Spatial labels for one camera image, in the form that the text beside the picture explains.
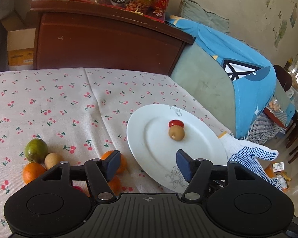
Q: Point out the blue printed cloth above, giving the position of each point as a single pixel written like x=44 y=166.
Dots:
x=233 y=81

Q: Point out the white blue dotted glove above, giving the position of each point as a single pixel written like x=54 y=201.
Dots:
x=246 y=153

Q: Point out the white floral plate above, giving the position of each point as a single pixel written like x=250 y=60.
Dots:
x=155 y=151

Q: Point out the brown longan fruit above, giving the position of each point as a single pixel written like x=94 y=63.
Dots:
x=176 y=133

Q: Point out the brown kiwi fruit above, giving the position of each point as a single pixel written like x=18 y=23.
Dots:
x=52 y=159

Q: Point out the orange mandarin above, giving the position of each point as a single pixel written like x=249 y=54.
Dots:
x=32 y=171
x=115 y=185
x=123 y=161

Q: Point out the cherry print tablecloth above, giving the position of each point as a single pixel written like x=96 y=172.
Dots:
x=80 y=113

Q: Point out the large green round fruit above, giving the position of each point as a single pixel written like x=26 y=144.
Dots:
x=36 y=151

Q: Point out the open cardboard box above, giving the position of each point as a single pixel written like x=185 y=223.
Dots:
x=20 y=43

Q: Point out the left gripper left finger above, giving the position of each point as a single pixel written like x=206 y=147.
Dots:
x=110 y=164

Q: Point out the green sofa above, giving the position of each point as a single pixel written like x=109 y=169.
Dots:
x=279 y=111

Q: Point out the red cherry tomato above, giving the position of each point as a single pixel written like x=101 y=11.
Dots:
x=176 y=123
x=78 y=188

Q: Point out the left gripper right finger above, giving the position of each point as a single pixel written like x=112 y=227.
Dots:
x=186 y=165

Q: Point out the dark wooden cabinet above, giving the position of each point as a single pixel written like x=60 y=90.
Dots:
x=75 y=34

